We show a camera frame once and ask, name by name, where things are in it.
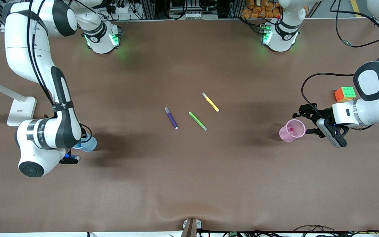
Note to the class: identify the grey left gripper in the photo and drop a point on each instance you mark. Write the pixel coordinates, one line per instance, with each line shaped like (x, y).
(321, 114)

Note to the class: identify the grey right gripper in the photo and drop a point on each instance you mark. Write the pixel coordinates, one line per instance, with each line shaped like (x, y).
(83, 134)

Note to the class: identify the pink marker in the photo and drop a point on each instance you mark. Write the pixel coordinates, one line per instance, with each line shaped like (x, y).
(291, 130)

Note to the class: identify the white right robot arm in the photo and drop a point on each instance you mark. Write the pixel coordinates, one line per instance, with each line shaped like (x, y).
(25, 49)

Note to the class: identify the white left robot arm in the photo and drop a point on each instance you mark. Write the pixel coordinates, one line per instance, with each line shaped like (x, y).
(373, 98)

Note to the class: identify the pink mesh cup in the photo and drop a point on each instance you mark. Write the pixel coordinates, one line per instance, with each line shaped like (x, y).
(291, 130)

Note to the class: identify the blue mesh cup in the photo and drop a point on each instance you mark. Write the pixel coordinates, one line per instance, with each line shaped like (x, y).
(89, 144)

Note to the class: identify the colourful puzzle cube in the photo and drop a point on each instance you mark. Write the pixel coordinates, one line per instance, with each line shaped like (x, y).
(345, 94)

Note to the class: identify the white stand with pole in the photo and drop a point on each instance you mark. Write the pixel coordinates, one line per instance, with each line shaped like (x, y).
(20, 110)

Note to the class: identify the yellow marker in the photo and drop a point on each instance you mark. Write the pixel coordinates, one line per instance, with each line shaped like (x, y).
(210, 102)

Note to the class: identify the purple marker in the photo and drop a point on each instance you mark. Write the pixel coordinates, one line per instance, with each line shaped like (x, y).
(171, 118)

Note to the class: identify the green marker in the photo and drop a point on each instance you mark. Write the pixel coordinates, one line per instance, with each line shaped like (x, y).
(197, 121)

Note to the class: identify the orange bag pile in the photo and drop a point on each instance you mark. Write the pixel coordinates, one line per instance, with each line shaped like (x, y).
(258, 10)

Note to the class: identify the small green circuit board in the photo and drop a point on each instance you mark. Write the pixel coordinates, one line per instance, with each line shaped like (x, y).
(233, 234)

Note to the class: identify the white connector strip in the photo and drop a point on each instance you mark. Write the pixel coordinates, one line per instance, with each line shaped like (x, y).
(193, 15)

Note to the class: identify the white power strip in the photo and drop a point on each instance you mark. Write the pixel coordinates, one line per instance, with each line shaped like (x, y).
(121, 9)

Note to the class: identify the metal table bracket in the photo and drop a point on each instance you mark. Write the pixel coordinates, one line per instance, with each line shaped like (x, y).
(190, 227)

